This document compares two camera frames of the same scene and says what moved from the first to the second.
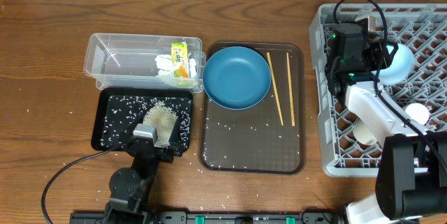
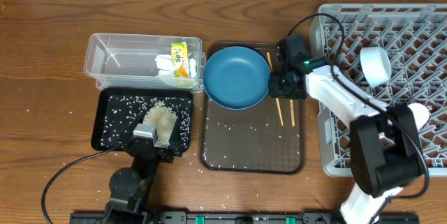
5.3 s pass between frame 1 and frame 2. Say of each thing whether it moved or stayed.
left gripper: stayed
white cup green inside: stayed
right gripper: moved
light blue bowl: moved
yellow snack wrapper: stayed
